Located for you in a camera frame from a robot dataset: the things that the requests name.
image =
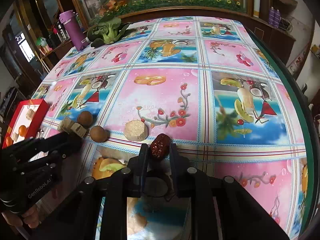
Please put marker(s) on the person left hand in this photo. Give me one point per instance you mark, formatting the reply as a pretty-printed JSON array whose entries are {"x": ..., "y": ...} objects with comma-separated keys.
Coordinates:
[{"x": 30, "y": 217}]

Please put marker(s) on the brown round kiwi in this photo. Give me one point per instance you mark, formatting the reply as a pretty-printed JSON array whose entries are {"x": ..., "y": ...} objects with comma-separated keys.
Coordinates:
[{"x": 98, "y": 134}]

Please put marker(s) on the brown round longan fruit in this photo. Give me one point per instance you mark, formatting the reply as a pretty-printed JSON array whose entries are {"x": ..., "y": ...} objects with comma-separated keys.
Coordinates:
[{"x": 85, "y": 119}]

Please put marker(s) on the purple thermos bottle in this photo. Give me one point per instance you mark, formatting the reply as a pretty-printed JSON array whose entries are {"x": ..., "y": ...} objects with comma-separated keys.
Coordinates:
[{"x": 77, "y": 36}]

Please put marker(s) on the small beige cube chunk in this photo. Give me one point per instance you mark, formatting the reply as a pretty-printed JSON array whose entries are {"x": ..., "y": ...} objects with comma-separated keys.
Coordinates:
[{"x": 78, "y": 129}]

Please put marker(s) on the red white tray box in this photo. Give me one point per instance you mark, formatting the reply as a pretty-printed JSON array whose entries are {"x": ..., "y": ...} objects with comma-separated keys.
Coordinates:
[{"x": 40, "y": 106}]

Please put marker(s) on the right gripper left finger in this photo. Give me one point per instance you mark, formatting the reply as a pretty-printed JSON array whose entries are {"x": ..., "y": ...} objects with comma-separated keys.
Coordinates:
[{"x": 138, "y": 166}]

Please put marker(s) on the purple bottles pair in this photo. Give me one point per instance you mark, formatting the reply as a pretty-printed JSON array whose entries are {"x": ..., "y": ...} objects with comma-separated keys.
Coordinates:
[{"x": 274, "y": 17}]

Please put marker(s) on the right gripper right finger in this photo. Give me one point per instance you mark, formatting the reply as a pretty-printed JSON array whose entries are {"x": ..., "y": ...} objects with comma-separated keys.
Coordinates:
[{"x": 181, "y": 178}]

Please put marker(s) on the dried red date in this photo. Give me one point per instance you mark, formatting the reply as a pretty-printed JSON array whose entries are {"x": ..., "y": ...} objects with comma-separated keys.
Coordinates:
[{"x": 160, "y": 146}]

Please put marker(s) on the fruit pattern tablecloth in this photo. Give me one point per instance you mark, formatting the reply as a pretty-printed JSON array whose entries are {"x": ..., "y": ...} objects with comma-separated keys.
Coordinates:
[{"x": 203, "y": 82}]

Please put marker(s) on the green bok choy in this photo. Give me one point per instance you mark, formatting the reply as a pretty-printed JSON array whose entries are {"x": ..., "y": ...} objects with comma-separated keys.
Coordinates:
[{"x": 108, "y": 30}]

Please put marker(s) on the beige sugarcane chunk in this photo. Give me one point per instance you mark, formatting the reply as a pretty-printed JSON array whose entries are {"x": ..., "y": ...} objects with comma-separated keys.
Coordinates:
[{"x": 30, "y": 114}]

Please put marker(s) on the orange tangerine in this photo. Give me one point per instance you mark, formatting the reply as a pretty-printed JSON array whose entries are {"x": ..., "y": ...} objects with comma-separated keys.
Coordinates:
[
  {"x": 9, "y": 141},
  {"x": 22, "y": 131}
]

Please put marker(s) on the round pale sugarcane piece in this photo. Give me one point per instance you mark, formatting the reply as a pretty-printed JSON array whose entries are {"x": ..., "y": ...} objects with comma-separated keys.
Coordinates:
[{"x": 135, "y": 130}]

